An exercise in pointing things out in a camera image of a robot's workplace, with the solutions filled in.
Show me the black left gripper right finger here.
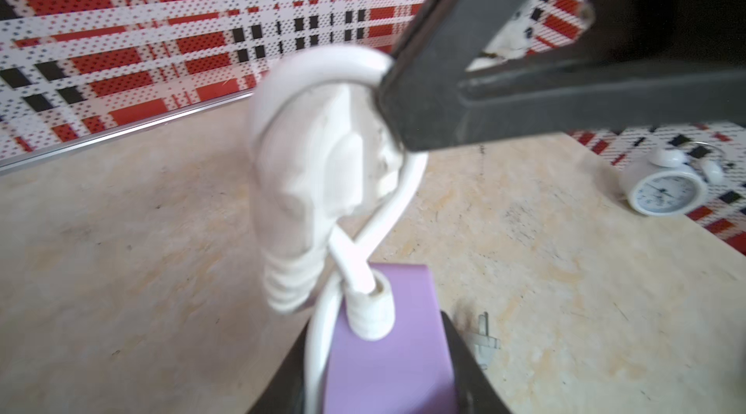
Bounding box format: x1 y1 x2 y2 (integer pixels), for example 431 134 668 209
441 311 511 414

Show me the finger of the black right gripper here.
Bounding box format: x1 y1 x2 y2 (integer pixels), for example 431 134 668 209
377 0 745 151

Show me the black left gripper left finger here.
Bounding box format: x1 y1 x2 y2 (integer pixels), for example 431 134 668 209
247 324 309 414

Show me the purple power strip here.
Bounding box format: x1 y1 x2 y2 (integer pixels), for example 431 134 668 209
322 264 458 413

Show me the white power strip cord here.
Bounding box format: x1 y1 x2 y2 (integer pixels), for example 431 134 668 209
246 43 429 414

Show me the white alarm clock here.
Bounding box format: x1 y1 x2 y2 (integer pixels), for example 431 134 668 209
619 141 726 217

